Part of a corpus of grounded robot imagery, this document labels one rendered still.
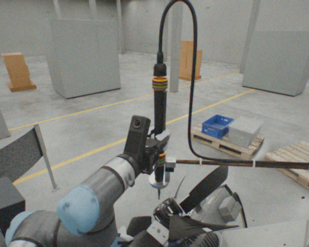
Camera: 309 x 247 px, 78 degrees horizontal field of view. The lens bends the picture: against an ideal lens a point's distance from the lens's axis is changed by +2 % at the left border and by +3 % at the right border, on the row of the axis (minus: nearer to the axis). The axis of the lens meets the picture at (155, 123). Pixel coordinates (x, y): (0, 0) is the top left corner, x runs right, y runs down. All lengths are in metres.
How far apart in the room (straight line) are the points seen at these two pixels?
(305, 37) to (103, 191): 7.35
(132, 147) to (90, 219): 0.18
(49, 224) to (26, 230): 0.04
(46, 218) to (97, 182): 0.16
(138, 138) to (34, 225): 0.27
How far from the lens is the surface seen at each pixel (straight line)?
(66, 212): 0.38
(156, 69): 0.51
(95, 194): 0.38
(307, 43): 7.49
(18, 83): 8.49
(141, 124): 0.46
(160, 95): 0.52
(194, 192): 0.94
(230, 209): 1.10
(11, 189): 1.24
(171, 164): 0.63
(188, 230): 0.65
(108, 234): 0.45
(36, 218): 0.51
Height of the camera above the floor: 1.94
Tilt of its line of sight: 26 degrees down
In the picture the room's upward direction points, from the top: straight up
